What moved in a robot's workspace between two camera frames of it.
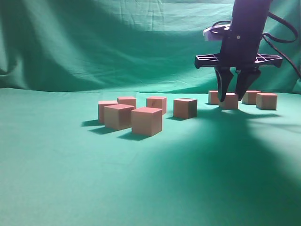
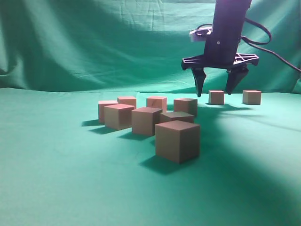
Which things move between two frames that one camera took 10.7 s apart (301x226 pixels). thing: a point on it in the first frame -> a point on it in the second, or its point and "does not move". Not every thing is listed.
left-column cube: (101, 104) does not move
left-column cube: (118, 116) does not move
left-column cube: (231, 102) -> (165, 117)
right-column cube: (266, 101) -> (178, 141)
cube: (185, 108) does not move
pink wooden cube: (127, 100) does not move
